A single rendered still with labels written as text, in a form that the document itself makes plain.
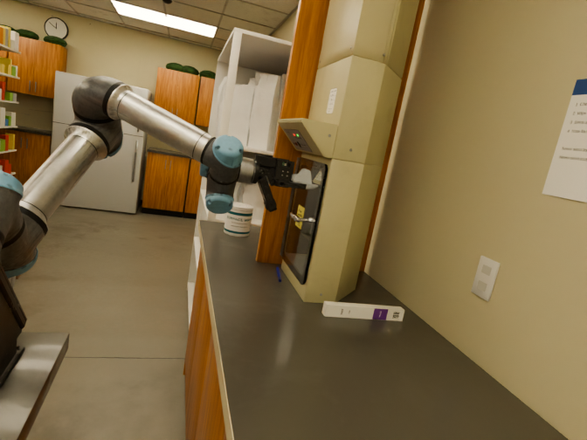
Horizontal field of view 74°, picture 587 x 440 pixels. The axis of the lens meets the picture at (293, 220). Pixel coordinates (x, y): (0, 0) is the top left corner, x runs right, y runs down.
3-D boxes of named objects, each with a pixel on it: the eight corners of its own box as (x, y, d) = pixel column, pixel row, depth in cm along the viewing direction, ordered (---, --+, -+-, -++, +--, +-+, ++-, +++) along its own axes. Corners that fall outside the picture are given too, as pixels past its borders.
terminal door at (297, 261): (282, 257, 155) (300, 156, 147) (304, 286, 126) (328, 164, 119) (280, 256, 155) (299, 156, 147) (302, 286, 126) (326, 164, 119)
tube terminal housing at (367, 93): (337, 272, 164) (376, 84, 150) (372, 305, 134) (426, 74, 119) (280, 267, 157) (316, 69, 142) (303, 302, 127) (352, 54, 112)
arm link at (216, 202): (207, 189, 98) (209, 157, 105) (203, 215, 107) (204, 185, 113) (238, 192, 100) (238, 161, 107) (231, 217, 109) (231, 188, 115)
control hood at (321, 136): (301, 151, 148) (307, 124, 146) (332, 158, 118) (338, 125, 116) (272, 146, 145) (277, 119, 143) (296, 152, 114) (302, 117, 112)
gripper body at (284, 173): (297, 162, 116) (258, 155, 112) (292, 190, 118) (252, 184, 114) (290, 160, 123) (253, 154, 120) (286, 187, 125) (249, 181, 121)
